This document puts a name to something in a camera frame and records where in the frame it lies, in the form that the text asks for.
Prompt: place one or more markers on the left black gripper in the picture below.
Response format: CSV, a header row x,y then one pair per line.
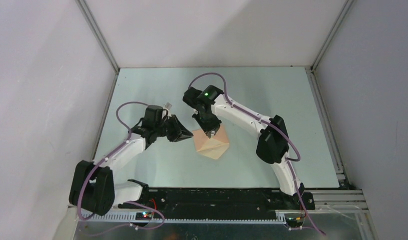
x,y
184,133

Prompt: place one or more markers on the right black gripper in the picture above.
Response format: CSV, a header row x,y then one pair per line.
x,y
215,125

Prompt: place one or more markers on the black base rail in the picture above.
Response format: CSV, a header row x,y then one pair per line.
x,y
223,204

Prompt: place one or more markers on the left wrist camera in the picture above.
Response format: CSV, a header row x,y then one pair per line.
x,y
167,106

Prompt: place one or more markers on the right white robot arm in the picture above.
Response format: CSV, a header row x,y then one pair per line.
x,y
212,104

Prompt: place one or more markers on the tan paper envelope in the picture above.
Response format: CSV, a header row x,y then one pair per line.
x,y
212,147

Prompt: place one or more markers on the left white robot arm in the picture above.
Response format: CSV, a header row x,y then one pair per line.
x,y
93,188

